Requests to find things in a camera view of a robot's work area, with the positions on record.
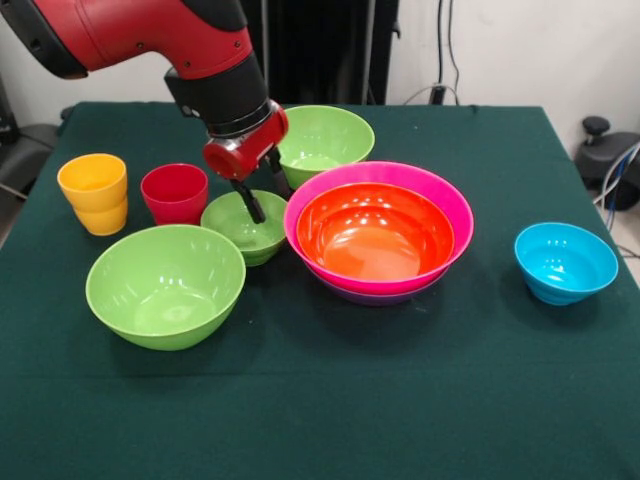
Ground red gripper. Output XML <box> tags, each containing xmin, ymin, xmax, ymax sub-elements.
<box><xmin>202</xmin><ymin>99</ymin><xmax>294</xmax><ymax>225</ymax></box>

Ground pink bowl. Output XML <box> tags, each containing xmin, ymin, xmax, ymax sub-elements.
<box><xmin>283</xmin><ymin>160</ymin><xmax>476</xmax><ymax>296</ymax></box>

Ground small ribbed green bowl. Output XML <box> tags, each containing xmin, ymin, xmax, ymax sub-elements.
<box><xmin>200</xmin><ymin>189</ymin><xmax>290</xmax><ymax>268</ymax></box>

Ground medium green bowl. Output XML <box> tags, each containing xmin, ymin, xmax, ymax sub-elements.
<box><xmin>277</xmin><ymin>105</ymin><xmax>376</xmax><ymax>190</ymax></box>

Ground red cup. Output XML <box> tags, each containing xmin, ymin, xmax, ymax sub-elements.
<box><xmin>140</xmin><ymin>163</ymin><xmax>210</xmax><ymax>227</ymax></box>

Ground orange bowl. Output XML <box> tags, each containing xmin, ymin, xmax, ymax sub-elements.
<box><xmin>295</xmin><ymin>182</ymin><xmax>456</xmax><ymax>282</ymax></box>

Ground large green bowl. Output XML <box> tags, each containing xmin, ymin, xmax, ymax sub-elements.
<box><xmin>85</xmin><ymin>224</ymin><xmax>247</xmax><ymax>352</ymax></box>

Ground purple bowl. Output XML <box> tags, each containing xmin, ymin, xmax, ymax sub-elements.
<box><xmin>319</xmin><ymin>277</ymin><xmax>446</xmax><ymax>308</ymax></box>

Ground yellow cup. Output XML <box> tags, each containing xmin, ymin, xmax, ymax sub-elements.
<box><xmin>56</xmin><ymin>153</ymin><xmax>129</xmax><ymax>237</ymax></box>

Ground dark green tablecloth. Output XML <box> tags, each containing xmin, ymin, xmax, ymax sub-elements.
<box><xmin>0</xmin><ymin>102</ymin><xmax>640</xmax><ymax>480</ymax></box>

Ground black office chair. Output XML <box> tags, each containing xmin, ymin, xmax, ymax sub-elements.
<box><xmin>0</xmin><ymin>74</ymin><xmax>74</xmax><ymax>201</ymax></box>

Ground small blue bowl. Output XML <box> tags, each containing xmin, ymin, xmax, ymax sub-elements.
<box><xmin>514</xmin><ymin>222</ymin><xmax>620</xmax><ymax>306</ymax></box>

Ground black chair with round knob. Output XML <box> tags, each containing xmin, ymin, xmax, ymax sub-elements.
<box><xmin>574</xmin><ymin>115</ymin><xmax>640</xmax><ymax>211</ymax></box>

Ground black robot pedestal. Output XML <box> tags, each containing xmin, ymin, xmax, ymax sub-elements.
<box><xmin>239</xmin><ymin>0</ymin><xmax>401</xmax><ymax>106</ymax></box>

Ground black wall cable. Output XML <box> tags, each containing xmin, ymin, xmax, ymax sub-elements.
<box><xmin>437</xmin><ymin>0</ymin><xmax>461</xmax><ymax>105</ymax></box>

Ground blue and white cable bundle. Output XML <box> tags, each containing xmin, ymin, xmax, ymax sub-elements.
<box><xmin>592</xmin><ymin>142</ymin><xmax>640</xmax><ymax>211</ymax></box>

